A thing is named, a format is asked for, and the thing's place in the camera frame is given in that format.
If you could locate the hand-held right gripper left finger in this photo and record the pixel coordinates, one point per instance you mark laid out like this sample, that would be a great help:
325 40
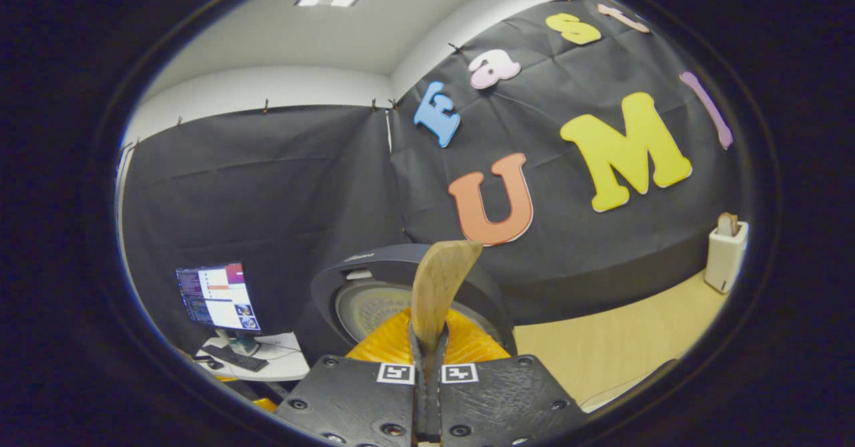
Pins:
354 400

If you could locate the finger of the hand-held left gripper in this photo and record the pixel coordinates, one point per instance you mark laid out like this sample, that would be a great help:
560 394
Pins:
265 404

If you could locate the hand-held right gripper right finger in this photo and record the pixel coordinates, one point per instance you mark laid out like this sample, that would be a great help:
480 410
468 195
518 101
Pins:
507 400

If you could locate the black silver rice cooker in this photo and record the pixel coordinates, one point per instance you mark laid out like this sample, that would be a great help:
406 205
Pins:
374 280

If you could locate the wooden spoon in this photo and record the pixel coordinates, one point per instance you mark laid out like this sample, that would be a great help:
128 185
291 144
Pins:
441 286

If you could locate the white side table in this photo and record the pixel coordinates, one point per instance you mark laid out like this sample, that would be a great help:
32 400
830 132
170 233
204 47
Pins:
287 360

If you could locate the black keyboard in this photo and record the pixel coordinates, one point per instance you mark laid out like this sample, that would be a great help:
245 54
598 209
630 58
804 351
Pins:
235 359

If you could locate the black computer mouse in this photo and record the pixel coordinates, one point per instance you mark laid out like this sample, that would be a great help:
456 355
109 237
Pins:
215 364

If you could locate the computer monitor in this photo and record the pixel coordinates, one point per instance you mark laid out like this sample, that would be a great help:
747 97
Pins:
219 296

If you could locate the black backdrop cloth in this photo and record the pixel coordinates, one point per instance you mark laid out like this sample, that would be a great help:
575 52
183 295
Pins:
300 193

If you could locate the white toaster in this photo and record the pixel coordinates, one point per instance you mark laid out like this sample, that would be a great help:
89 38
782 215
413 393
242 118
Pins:
725 260

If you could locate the brown bread slice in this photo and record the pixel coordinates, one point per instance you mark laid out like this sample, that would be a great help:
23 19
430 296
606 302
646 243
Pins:
728 224

